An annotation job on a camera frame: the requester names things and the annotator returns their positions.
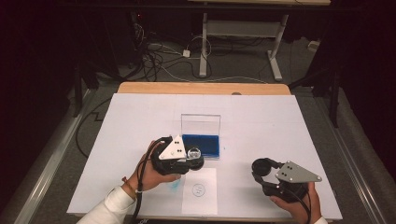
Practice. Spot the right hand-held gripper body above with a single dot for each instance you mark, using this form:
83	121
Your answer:
295	174

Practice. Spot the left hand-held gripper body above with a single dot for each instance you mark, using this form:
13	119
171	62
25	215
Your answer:
172	151

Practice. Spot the black stamp with clear knob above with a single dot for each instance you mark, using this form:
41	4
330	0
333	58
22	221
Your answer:
195	154

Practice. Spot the blue ink pad clear case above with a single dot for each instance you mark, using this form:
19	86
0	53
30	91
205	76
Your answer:
200	124

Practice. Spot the person's left hand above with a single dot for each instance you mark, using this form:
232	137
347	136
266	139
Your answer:
149	177

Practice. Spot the person's right hand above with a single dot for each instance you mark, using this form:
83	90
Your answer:
306	210

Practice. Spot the white paper sheet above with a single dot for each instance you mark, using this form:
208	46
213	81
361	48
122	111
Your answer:
199	202

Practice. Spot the white table cover sheet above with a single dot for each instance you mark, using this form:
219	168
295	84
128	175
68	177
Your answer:
255	124

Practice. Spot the black metal stand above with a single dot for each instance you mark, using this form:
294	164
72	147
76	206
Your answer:
77	93
334	99

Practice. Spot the white power adapter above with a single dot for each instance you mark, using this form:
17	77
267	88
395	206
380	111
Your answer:
186	53

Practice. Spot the white power strip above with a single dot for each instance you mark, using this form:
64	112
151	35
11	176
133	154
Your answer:
313	45

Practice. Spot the black power strip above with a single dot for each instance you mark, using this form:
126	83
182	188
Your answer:
135	20

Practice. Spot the aluminium rail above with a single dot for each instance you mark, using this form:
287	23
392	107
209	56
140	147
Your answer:
358	186
46	177

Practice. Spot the desk with white metal frame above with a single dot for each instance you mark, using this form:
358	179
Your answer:
239	28

